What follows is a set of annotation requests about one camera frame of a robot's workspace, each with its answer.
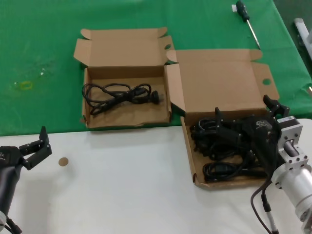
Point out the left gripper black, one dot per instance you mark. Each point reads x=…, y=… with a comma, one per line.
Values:
x=8, y=157

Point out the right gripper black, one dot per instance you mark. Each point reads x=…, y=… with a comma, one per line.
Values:
x=264, y=136

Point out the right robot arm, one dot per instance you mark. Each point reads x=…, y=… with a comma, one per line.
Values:
x=297, y=180

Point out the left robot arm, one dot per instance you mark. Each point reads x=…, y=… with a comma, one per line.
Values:
x=7, y=187

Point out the empty-lidded brown cardboard box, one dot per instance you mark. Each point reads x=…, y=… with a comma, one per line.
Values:
x=126, y=58

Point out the round brown cardboard disc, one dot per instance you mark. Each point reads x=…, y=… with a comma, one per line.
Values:
x=63, y=161

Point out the white metal bar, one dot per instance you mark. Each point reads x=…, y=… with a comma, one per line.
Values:
x=301, y=26

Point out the green tablecloth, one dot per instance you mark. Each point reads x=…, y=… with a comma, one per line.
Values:
x=36, y=36

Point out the small white tape piece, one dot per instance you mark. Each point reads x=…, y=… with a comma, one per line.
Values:
x=234, y=8

